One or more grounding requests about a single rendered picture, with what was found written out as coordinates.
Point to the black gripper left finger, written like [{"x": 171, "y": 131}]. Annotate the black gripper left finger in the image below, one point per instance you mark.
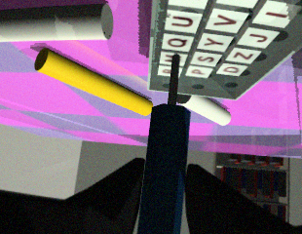
[{"x": 110, "y": 206}]

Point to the dark blue stylus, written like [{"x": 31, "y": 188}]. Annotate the dark blue stylus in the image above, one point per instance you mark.
[{"x": 165, "y": 165}]

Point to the white cylinder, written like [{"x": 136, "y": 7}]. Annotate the white cylinder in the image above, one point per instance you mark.
[
  {"x": 206, "y": 107},
  {"x": 77, "y": 22}
]

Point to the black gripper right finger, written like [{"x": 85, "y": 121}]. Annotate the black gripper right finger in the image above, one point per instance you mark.
[{"x": 213, "y": 207}]

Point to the grey keyboard with white letter keys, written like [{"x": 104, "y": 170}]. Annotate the grey keyboard with white letter keys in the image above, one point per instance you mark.
[{"x": 226, "y": 47}]

